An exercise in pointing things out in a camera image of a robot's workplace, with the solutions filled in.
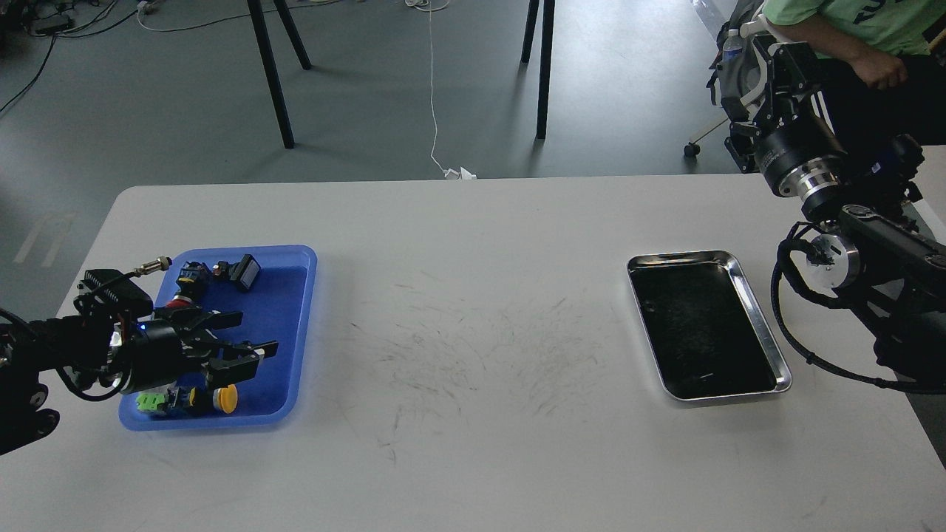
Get blue plastic tray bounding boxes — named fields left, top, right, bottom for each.
left=118, top=245, right=318, bottom=431

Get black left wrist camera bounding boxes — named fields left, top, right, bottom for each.
left=73, top=256, right=173, bottom=318

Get person in green shirt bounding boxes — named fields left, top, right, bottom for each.
left=763, top=1, right=945, bottom=161

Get black cables on floor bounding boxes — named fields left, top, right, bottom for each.
left=0, top=0, right=160, bottom=115

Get black table leg left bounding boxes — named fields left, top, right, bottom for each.
left=246, top=1, right=312, bottom=149

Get white cable on floor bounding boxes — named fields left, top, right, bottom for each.
left=404, top=0, right=477, bottom=180

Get silver metal tray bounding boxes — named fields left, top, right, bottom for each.
left=626, top=250, right=793, bottom=404

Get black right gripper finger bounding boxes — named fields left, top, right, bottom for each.
left=723, top=95, right=759, bottom=173
left=752, top=41, right=823, bottom=130

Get black rectangular push button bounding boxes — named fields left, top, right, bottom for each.
left=211, top=253, right=262, bottom=293

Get green and grey switch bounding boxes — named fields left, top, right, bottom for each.
left=136, top=390, right=180, bottom=417

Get black table leg right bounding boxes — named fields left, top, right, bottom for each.
left=520, top=0, right=557, bottom=140

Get red green pilot light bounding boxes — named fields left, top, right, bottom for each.
left=163, top=293, right=194, bottom=309

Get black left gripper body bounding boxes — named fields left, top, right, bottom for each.
left=111, top=319, right=222, bottom=395

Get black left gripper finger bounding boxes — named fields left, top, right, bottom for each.
left=155, top=306, right=244, bottom=335
left=202, top=341, right=279, bottom=388

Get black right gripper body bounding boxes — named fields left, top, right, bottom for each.
left=755, top=117, right=847, bottom=202

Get white side table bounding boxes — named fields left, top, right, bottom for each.
left=901, top=146, right=945, bottom=246

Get black table leg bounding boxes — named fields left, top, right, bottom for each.
left=520, top=0, right=557, bottom=140
left=246, top=1, right=312, bottom=149

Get white office chair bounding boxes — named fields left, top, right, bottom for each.
left=683, top=1, right=770, bottom=158

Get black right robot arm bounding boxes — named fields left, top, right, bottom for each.
left=716, top=33, right=944, bottom=395

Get yellow mushroom push button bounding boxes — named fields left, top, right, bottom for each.
left=175, top=384, right=239, bottom=415

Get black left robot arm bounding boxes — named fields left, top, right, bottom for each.
left=1, top=307, right=279, bottom=454

